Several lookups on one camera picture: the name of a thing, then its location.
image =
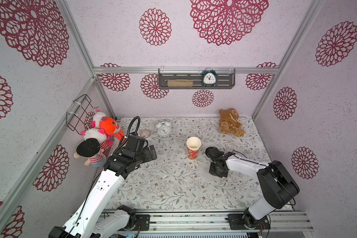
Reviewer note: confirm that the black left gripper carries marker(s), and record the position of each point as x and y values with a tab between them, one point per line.
148	157

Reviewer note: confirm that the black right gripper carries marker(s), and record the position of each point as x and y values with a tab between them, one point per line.
213	168

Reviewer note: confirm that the black plastic cup lid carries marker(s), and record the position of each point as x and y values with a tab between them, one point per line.
213	153

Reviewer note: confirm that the red paper milk tea cup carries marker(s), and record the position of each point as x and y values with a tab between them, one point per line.
193	145

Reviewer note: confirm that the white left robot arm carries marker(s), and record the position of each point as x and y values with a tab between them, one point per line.
92	196

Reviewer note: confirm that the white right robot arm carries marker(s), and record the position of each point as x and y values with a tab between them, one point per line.
277	185

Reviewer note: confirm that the clear tape roll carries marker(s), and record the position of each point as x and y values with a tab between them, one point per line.
146	134

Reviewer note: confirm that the white alarm clock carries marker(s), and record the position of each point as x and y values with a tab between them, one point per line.
163	128

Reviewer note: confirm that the pink striped pig plush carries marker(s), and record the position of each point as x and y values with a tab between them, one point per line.
99	159

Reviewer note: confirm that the brown teddy bear plush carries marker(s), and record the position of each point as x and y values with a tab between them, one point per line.
229	123

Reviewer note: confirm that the black round plush hat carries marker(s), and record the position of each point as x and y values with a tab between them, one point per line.
88	148

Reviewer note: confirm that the tan pouch on shelf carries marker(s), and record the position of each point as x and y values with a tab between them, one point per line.
180	83

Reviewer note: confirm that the teal alarm clock on shelf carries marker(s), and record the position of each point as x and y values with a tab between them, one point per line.
209	78

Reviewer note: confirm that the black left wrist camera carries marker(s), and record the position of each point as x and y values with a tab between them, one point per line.
136	144

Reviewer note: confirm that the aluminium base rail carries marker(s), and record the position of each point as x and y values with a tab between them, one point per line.
214	222

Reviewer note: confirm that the black wire wall basket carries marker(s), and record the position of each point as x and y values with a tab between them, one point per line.
81	118

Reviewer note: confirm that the grey wall shelf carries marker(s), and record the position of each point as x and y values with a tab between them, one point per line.
226	78

